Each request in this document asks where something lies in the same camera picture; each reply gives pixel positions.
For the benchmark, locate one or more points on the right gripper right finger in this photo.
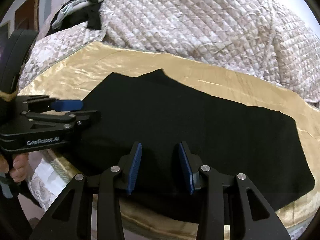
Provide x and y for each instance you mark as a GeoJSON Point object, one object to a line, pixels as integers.
{"type": "Point", "coordinates": [229, 200]}

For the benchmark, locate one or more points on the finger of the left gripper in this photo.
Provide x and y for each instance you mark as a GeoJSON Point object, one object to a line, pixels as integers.
{"type": "Point", "coordinates": [63, 104]}
{"type": "Point", "coordinates": [33, 121]}

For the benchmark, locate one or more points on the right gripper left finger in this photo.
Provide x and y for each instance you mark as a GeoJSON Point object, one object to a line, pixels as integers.
{"type": "Point", "coordinates": [91, 202]}

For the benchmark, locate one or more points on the black pants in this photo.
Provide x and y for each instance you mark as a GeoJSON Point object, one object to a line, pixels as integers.
{"type": "Point", "coordinates": [160, 112]}

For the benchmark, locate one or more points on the person's left hand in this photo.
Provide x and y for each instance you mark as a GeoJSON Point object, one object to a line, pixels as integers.
{"type": "Point", "coordinates": [19, 169]}

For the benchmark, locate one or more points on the golden satin bed sheet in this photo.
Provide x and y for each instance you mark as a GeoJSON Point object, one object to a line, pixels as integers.
{"type": "Point", "coordinates": [76, 75]}

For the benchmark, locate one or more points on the dark wooden door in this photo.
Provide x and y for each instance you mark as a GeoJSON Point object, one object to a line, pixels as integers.
{"type": "Point", "coordinates": [27, 15]}

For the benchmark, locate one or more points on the black clothes pile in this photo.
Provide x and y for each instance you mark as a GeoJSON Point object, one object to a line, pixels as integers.
{"type": "Point", "coordinates": [89, 14]}

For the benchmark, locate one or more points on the light blue garment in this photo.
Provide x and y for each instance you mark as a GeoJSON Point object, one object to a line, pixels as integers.
{"type": "Point", "coordinates": [68, 9]}

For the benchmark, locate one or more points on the beige floral quilted comforter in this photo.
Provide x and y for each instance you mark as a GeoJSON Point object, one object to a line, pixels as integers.
{"type": "Point", "coordinates": [260, 38]}

